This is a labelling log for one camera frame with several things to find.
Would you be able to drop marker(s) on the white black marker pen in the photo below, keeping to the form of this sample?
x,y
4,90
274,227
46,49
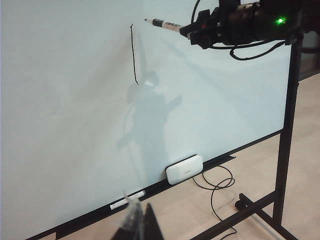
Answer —
x,y
165,24

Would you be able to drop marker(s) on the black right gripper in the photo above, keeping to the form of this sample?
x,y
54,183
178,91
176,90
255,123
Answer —
x,y
220,22

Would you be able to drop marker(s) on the black whiteboard stand frame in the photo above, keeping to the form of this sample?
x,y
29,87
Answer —
x,y
285,150

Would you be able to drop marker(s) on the black stand caster wheel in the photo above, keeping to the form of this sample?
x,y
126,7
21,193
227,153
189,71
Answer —
x,y
240,204

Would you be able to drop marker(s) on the white marker on tray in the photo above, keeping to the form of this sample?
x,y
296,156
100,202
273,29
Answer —
x,y
127,200

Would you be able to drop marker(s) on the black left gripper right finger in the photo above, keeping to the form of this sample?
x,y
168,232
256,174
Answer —
x,y
153,225

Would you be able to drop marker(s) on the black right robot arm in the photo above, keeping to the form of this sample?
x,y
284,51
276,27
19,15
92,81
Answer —
x,y
270,22

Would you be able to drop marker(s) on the white whiteboard eraser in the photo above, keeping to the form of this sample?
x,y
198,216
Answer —
x,y
184,170

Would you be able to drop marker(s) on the white glass whiteboard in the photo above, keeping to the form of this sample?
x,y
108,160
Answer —
x,y
75,100

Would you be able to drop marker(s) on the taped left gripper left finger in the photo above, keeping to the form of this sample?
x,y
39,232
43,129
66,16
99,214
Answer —
x,y
130,220

